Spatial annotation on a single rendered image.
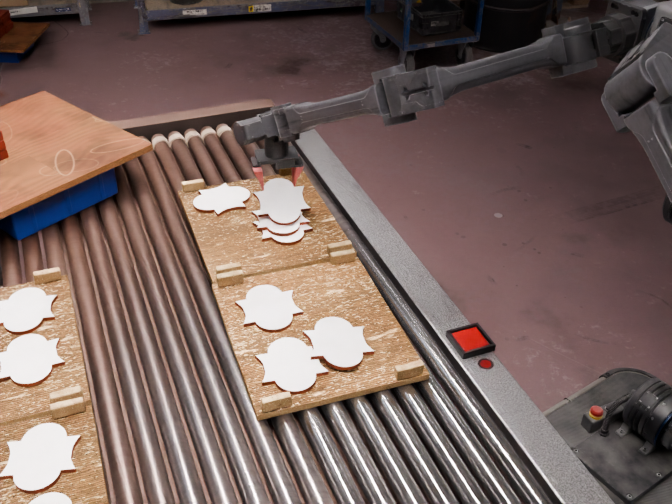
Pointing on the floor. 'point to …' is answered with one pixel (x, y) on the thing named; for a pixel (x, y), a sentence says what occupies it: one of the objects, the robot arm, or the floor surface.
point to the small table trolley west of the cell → (388, 27)
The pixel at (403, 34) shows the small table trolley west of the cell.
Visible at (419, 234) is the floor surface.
